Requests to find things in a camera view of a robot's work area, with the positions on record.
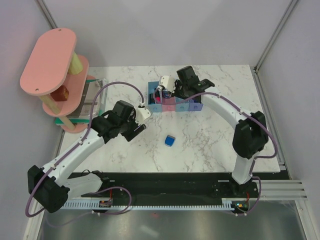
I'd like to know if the purple drawer bin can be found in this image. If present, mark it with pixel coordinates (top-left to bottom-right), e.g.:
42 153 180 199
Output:
188 96 203 112

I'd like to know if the pink drawer bin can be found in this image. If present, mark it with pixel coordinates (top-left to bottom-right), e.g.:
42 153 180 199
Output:
162 97 176 112

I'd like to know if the blue round tape jar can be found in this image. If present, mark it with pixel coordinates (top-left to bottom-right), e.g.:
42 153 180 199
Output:
162 90 172 99

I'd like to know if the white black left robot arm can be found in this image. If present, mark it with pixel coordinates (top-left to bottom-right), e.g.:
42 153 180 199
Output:
27 100 152 213

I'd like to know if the stack of books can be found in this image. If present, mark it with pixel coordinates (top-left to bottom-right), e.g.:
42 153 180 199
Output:
67 76 109 124

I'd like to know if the sky blue drawer bin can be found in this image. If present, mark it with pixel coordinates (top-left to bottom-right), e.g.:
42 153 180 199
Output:
175 97 190 112

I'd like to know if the blue pencil sharpener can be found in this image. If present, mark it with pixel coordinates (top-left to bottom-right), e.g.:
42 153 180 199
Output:
164 135 176 147

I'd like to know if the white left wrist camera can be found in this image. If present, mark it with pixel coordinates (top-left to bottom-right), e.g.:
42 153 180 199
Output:
135 106 152 125

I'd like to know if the brown block on shelf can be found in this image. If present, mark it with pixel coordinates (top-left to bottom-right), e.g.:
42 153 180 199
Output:
50 85 69 102

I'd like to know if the black pink highlighter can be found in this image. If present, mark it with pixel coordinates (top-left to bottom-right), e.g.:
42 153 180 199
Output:
155 91 162 104

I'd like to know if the pink tiered wooden shelf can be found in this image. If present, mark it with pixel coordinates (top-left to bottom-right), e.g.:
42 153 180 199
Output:
20 28 91 133

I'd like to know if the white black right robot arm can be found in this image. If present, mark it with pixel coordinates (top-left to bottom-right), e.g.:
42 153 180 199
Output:
161 66 269 197

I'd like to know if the white slotted cable duct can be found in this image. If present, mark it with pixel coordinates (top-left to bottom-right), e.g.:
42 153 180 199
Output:
61 197 249 211

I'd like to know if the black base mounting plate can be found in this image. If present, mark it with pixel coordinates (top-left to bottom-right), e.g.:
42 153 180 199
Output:
67 171 292 207

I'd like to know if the light blue drawer bin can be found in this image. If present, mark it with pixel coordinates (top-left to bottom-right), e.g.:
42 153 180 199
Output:
147 81 163 113

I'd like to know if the black blue highlighter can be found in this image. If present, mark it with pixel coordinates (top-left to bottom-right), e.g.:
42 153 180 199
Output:
148 93 155 105

